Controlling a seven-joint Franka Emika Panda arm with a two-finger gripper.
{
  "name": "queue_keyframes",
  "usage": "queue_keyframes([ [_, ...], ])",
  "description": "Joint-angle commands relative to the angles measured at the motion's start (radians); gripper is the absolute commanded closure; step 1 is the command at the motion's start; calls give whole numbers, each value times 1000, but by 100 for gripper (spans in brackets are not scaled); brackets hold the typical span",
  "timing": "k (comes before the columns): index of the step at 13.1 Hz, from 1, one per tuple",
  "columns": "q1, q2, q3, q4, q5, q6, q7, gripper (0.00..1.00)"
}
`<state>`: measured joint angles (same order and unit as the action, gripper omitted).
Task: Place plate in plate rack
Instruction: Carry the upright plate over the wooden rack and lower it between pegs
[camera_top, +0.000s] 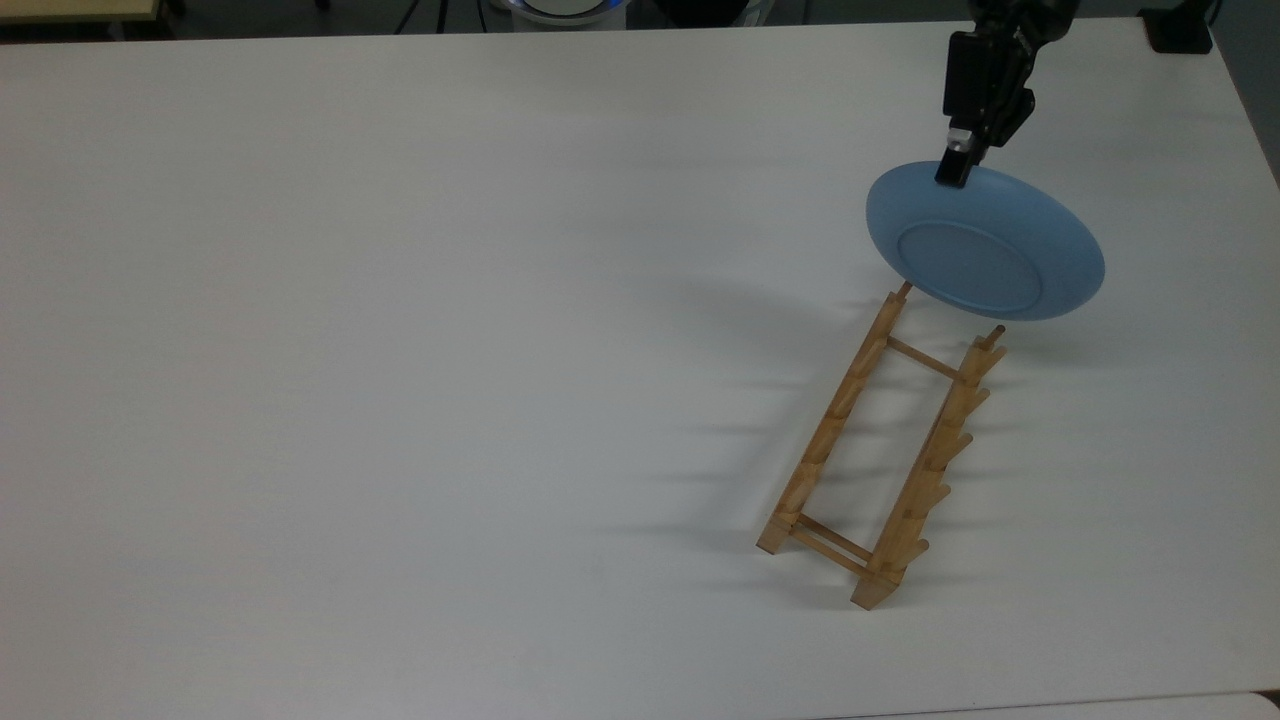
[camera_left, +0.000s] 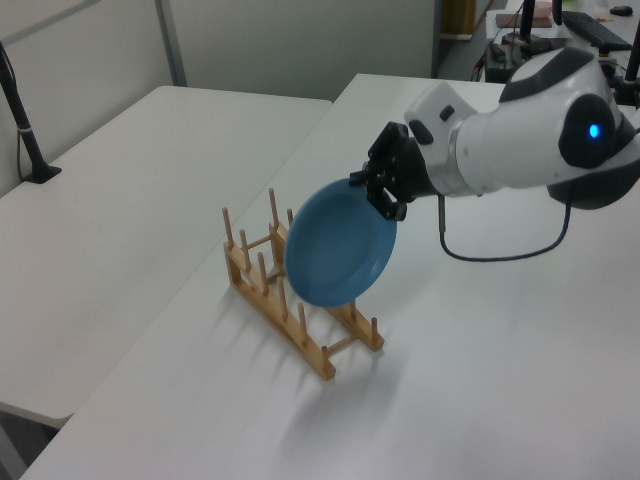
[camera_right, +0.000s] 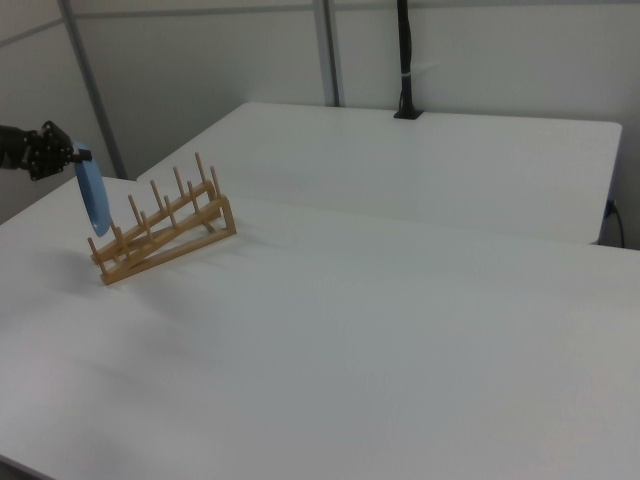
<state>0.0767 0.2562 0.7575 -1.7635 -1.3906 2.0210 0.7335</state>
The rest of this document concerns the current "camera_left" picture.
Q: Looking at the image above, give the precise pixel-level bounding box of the black monitor stand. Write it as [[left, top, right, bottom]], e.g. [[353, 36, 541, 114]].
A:
[[501, 0, 566, 53]]

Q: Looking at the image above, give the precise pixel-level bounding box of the black camera stand with flat base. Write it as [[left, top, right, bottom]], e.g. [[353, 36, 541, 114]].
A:
[[0, 39, 64, 187]]

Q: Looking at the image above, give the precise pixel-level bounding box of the blue plastic plate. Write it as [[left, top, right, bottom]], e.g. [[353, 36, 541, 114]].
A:
[[283, 176, 399, 309]]

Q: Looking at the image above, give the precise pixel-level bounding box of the wooden plate rack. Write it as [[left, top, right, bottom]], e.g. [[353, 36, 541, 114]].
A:
[[221, 187, 387, 383]]

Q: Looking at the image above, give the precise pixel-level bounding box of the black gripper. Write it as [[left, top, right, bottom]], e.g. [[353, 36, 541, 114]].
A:
[[349, 121, 440, 222]]

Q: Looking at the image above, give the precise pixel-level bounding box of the black keyboard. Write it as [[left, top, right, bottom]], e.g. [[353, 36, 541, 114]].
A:
[[561, 10, 634, 51]]

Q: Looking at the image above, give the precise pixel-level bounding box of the black clamped camera stand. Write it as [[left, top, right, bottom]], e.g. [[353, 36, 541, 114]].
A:
[[610, 28, 640, 107]]

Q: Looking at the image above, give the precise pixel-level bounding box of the dark gripper cable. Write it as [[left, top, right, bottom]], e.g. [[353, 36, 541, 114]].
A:
[[436, 187, 574, 263]]

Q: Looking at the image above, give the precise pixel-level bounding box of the grey cable on stand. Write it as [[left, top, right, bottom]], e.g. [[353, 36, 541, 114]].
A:
[[14, 128, 27, 183]]

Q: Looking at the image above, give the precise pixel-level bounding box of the tan wooden cabinet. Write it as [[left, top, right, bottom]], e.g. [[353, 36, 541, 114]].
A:
[[441, 0, 477, 38]]

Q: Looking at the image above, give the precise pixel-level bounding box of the black device with wires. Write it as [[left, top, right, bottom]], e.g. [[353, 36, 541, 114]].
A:
[[485, 42, 525, 84]]

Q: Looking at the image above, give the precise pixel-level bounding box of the pink box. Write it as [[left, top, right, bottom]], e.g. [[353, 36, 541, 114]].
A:
[[495, 3, 554, 30]]

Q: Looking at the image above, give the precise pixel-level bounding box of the grey partition post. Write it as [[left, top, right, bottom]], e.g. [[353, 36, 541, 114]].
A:
[[153, 0, 189, 87]]

